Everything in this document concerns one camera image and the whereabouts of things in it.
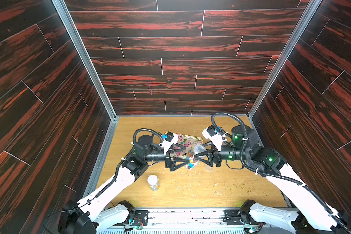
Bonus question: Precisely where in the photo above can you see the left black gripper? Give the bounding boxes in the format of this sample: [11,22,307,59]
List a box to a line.
[142,142,187,173]

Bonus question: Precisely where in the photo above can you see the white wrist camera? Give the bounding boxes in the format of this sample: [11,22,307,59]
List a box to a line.
[161,132,178,154]
[202,125,227,151]

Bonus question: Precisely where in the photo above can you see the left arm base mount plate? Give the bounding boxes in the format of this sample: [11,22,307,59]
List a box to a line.
[125,210,149,226]

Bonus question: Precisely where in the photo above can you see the metal front rail frame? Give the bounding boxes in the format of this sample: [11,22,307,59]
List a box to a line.
[64,207,293,234]

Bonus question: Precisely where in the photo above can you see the clear plastic jar lid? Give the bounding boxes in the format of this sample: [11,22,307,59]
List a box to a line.
[204,165,213,172]

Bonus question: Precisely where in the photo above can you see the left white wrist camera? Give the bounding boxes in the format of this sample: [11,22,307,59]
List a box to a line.
[161,132,178,154]

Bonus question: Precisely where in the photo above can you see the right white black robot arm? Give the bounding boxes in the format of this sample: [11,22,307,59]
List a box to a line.
[194,112,351,234]

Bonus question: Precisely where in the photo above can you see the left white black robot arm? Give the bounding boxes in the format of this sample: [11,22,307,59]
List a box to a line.
[58,128,188,234]

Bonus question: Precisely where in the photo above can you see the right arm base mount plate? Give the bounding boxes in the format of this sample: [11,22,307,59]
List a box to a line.
[223,210,252,225]

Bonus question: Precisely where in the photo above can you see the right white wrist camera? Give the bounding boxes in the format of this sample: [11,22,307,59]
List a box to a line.
[202,125,227,151]

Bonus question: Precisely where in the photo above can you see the left white-lidded candy jar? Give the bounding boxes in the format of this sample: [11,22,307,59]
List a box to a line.
[147,175,159,191]

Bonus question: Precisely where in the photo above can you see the floral pink rectangular tray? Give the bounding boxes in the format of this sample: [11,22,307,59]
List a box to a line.
[177,134,203,156]

